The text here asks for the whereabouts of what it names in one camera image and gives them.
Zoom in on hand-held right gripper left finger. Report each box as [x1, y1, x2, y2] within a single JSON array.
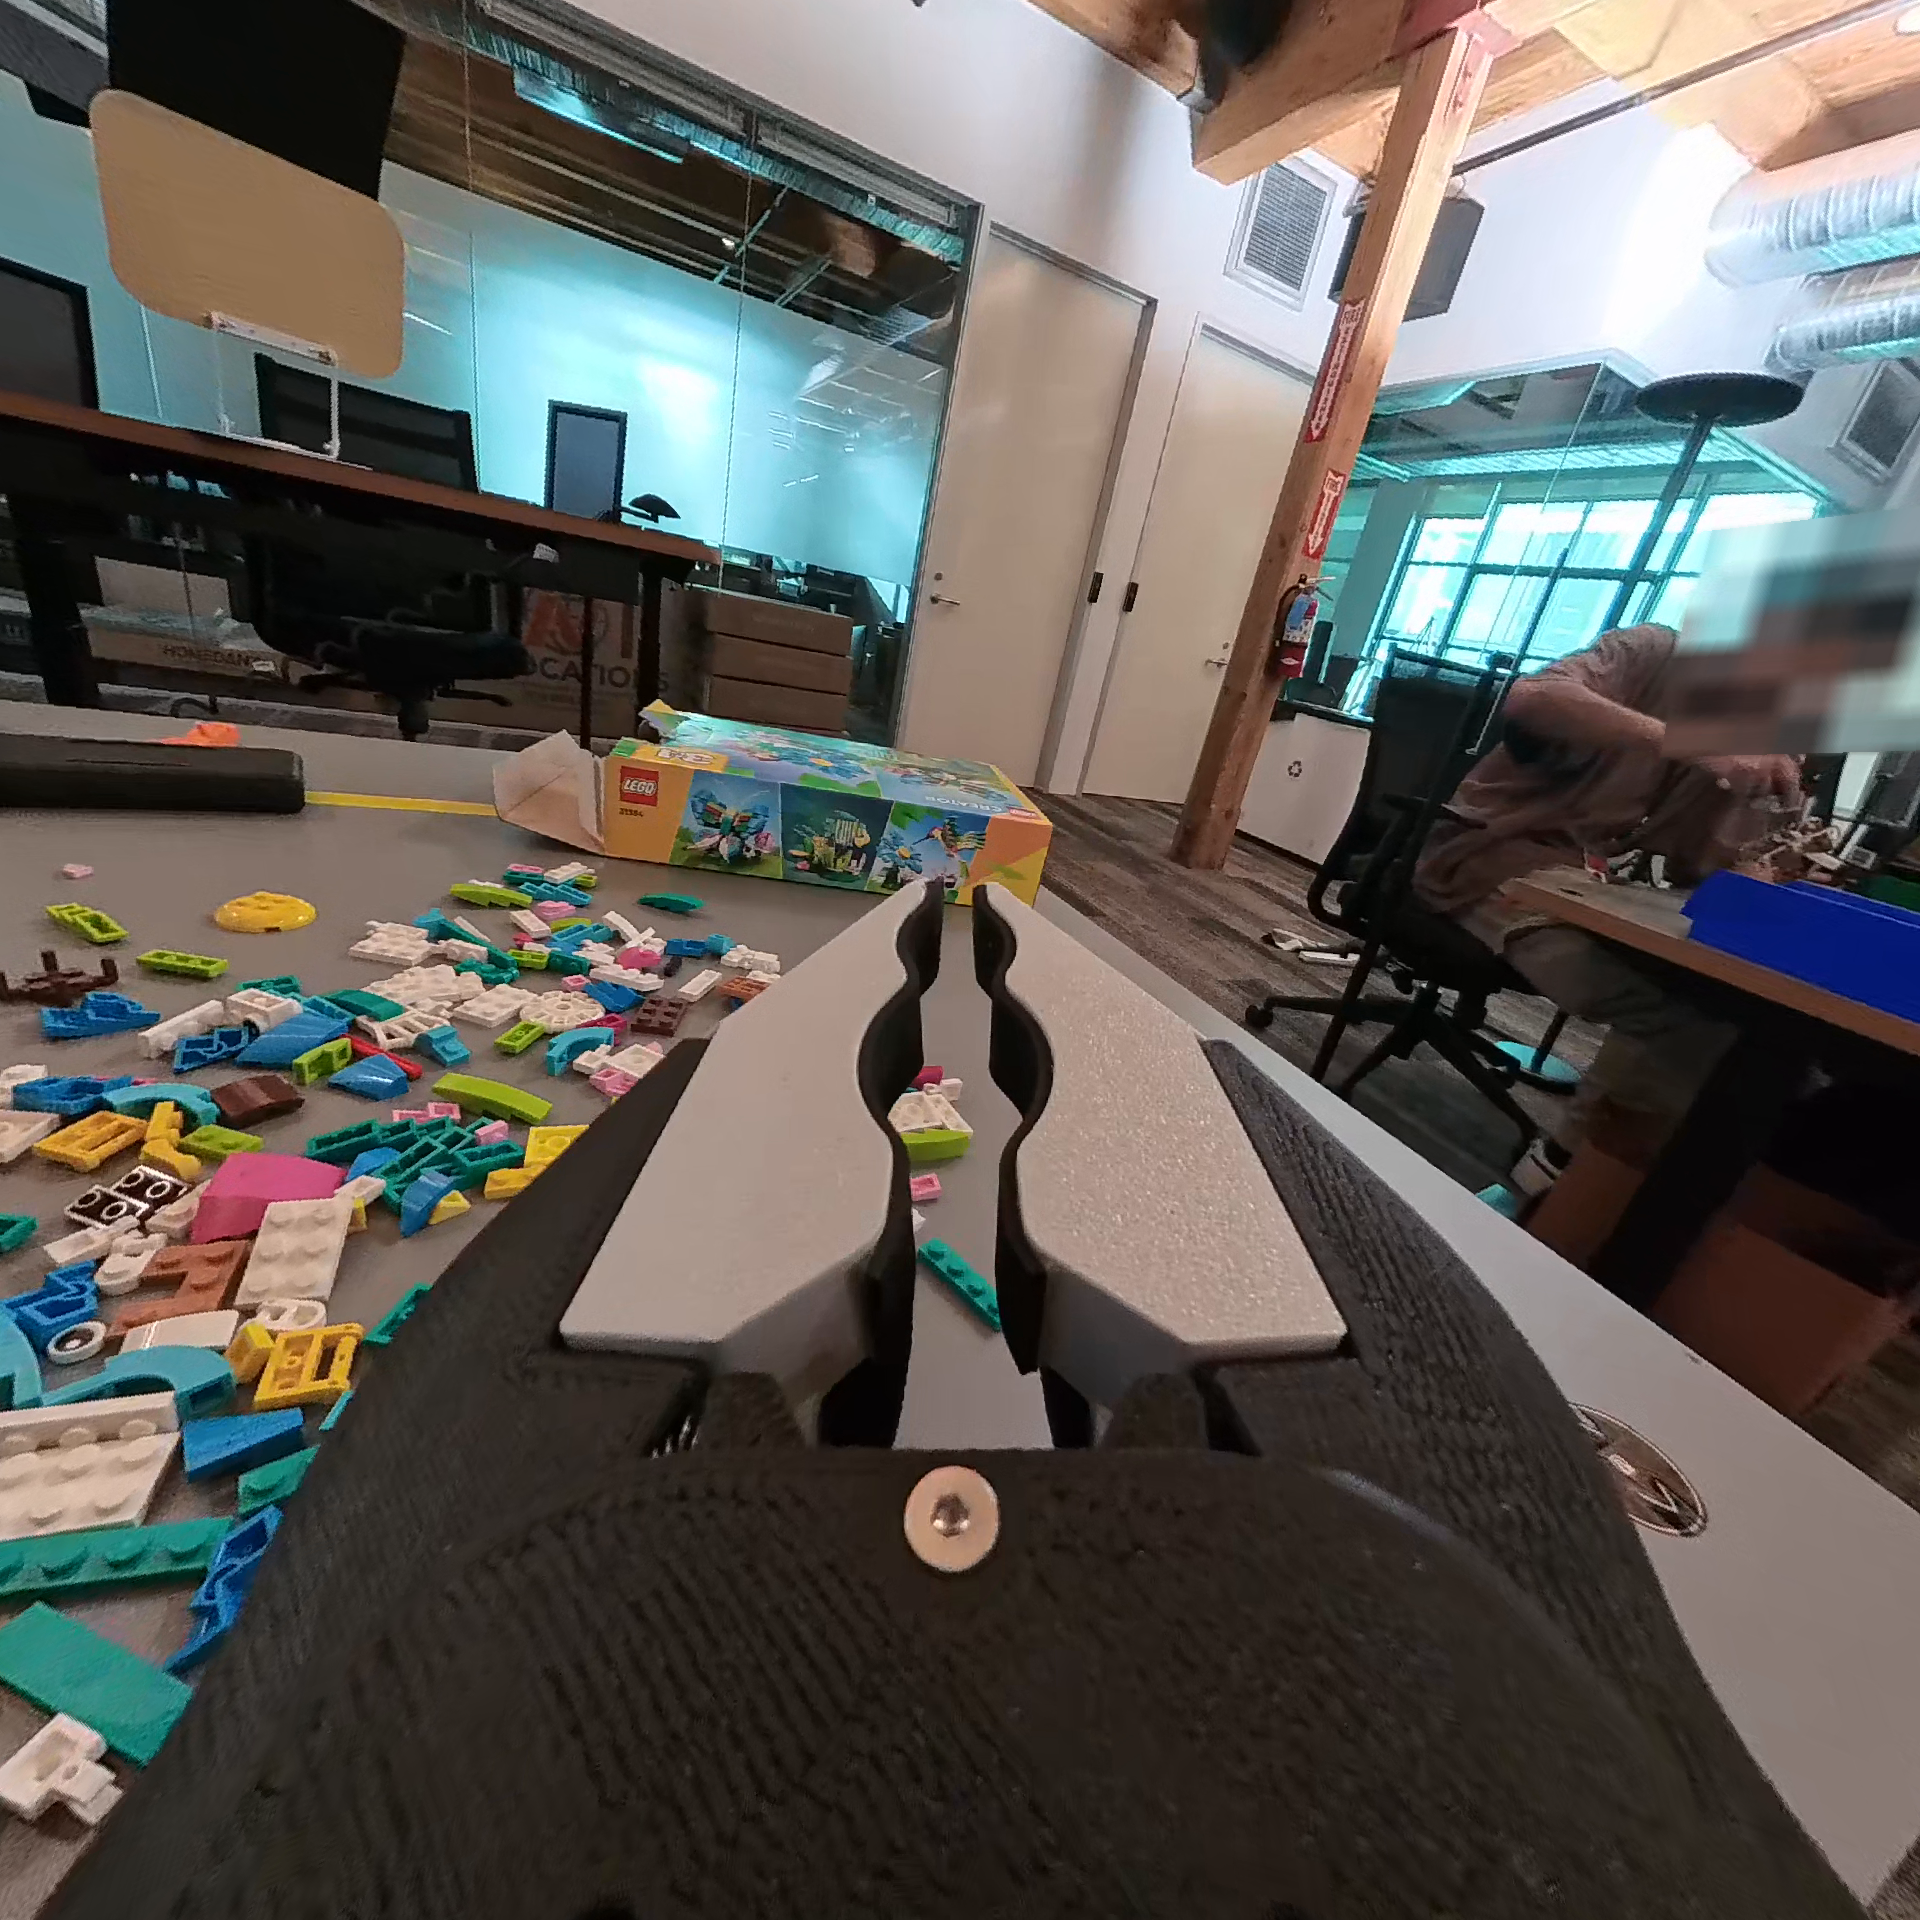
[[558, 878, 950, 1446]]

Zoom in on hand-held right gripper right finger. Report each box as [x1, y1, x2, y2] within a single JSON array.
[[971, 884, 1349, 1449]]

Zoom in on pile of colourful toy bricks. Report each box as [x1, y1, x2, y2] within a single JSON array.
[[0, 855, 1009, 1824]]

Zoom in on black desk grommet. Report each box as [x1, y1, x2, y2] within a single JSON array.
[[1569, 1402, 1711, 1539]]

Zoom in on grey desk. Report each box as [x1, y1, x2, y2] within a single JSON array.
[[0, 698, 1920, 1920]]

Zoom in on colourful cardboard box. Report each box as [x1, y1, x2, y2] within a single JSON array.
[[495, 702, 1057, 910]]

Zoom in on black mesh office chair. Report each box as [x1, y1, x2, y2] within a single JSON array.
[[1245, 647, 1577, 1104]]

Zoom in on white recycling bin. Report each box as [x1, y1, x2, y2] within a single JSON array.
[[1242, 705, 1374, 864]]

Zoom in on stack of cardboard boxes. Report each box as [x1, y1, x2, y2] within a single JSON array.
[[510, 577, 858, 736]]

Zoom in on wood edged table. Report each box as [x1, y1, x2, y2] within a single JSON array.
[[1507, 862, 1920, 1308]]

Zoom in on brown cardboard box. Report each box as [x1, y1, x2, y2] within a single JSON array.
[[1529, 1111, 1920, 1419]]

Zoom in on white door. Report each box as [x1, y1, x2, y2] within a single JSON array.
[[1073, 319, 1321, 806], [900, 225, 1157, 753]]

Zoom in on blue plastic bin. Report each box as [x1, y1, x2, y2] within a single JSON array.
[[1679, 872, 1920, 1023]]

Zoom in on black rectangular block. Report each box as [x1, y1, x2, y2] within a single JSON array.
[[0, 732, 308, 816]]

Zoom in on paned window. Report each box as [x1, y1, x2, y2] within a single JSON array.
[[1319, 352, 1846, 713]]

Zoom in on black monitor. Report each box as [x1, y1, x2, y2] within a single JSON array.
[[543, 400, 628, 519]]

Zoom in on glass office partition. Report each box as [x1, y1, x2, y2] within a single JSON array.
[[0, 0, 986, 736]]

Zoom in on brown wooden table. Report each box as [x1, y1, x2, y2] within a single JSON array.
[[0, 392, 723, 713]]

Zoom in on black disc floor lamp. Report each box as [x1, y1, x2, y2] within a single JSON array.
[[1633, 371, 1805, 634]]

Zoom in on beige board on stand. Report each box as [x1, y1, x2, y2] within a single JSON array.
[[86, 88, 409, 379]]

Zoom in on large black screen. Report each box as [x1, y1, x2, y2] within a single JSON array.
[[0, 259, 98, 410]]

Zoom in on black flag panel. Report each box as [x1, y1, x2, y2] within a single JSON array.
[[105, 0, 407, 196]]

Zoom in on wooden post with red signs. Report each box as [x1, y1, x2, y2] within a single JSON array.
[[1171, 31, 1489, 874]]

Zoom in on wall vent grille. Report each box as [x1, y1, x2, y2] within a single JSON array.
[[1223, 151, 1340, 314]]

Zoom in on black wall speaker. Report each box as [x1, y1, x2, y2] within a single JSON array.
[[1327, 180, 1489, 326]]

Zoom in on silver air duct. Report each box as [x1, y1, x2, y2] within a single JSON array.
[[1702, 129, 1920, 378]]

